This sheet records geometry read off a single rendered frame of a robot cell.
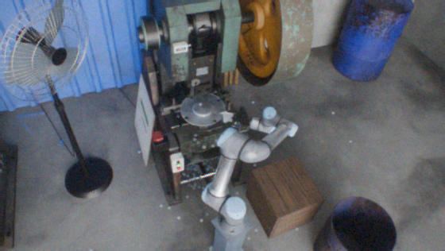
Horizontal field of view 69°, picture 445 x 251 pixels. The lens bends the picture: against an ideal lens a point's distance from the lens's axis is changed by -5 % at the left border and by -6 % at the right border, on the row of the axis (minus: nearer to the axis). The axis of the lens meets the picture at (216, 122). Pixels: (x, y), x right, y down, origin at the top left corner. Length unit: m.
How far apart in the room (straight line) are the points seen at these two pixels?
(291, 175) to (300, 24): 1.17
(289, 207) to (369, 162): 1.16
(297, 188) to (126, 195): 1.30
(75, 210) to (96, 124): 0.87
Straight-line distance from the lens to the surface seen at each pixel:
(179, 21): 1.75
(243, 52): 2.26
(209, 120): 2.12
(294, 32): 1.72
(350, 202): 2.45
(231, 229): 2.07
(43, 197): 2.94
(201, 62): 1.98
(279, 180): 2.44
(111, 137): 3.13
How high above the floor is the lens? 2.37
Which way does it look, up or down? 48 degrees down
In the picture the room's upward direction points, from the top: 5 degrees clockwise
